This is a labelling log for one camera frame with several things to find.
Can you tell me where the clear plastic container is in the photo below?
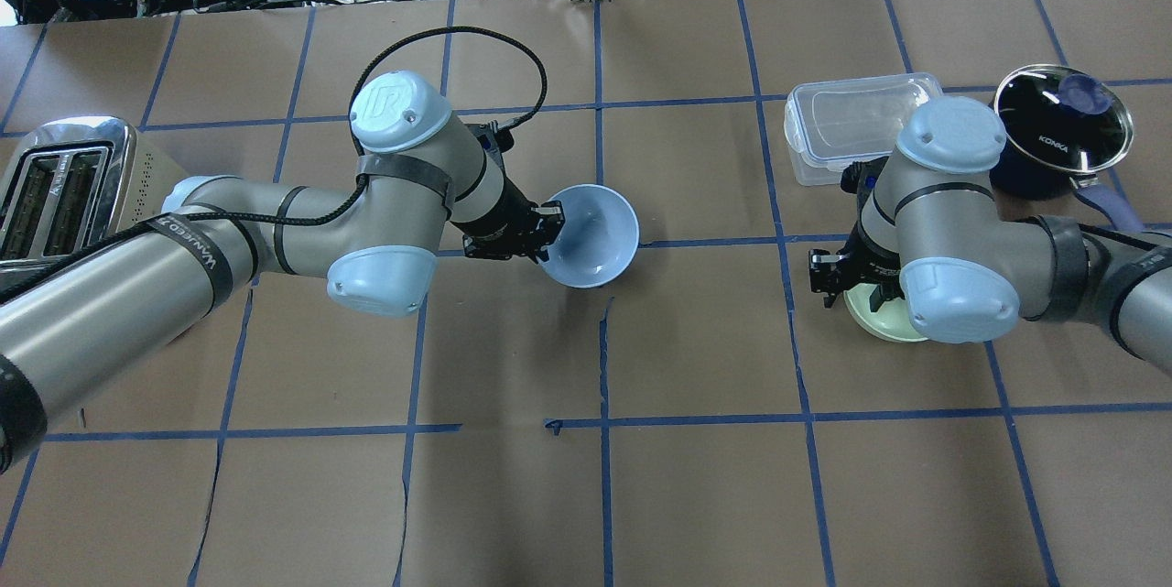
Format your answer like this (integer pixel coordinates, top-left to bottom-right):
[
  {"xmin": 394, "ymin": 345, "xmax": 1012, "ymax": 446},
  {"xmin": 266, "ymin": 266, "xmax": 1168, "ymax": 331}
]
[{"xmin": 783, "ymin": 71, "xmax": 943, "ymax": 187}]

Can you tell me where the cream chrome toaster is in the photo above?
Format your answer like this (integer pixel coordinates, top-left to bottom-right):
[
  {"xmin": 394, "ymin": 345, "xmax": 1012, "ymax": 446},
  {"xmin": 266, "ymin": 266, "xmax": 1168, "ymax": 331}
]
[{"xmin": 1, "ymin": 115, "xmax": 188, "ymax": 277}]

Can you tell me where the green bowl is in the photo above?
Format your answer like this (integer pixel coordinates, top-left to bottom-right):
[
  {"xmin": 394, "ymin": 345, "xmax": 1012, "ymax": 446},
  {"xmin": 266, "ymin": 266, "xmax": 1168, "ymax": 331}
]
[{"xmin": 844, "ymin": 284, "xmax": 927, "ymax": 343}]

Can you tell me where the glass saucepan lid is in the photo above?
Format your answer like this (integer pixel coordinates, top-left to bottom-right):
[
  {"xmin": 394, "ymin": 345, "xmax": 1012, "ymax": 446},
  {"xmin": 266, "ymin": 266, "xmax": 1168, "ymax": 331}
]
[{"xmin": 992, "ymin": 64, "xmax": 1134, "ymax": 177}]

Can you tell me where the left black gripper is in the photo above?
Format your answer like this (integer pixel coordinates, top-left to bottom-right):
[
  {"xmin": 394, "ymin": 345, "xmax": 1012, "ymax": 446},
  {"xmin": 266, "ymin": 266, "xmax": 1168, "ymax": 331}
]
[{"xmin": 455, "ymin": 185, "xmax": 566, "ymax": 262}]

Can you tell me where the blue bowl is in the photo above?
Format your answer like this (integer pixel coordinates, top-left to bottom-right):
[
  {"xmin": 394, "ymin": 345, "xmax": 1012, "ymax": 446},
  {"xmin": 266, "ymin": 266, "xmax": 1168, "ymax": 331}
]
[{"xmin": 538, "ymin": 185, "xmax": 640, "ymax": 289}]

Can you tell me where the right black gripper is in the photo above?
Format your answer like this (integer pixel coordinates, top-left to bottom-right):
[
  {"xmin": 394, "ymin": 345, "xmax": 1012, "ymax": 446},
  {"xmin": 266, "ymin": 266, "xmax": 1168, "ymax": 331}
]
[{"xmin": 808, "ymin": 225, "xmax": 907, "ymax": 313}]

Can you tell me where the dark blue saucepan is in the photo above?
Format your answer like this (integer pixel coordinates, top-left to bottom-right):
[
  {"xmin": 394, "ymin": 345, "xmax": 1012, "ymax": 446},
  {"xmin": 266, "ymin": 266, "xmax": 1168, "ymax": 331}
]
[{"xmin": 992, "ymin": 142, "xmax": 1145, "ymax": 233}]

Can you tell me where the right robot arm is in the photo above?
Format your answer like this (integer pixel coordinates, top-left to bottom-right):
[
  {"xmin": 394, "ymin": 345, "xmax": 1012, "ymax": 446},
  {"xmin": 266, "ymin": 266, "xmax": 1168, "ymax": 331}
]
[{"xmin": 808, "ymin": 95, "xmax": 1171, "ymax": 373}]

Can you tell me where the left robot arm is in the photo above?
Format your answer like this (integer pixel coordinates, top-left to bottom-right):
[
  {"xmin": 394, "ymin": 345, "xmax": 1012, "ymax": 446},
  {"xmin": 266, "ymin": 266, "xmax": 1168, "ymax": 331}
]
[{"xmin": 1, "ymin": 71, "xmax": 565, "ymax": 470}]

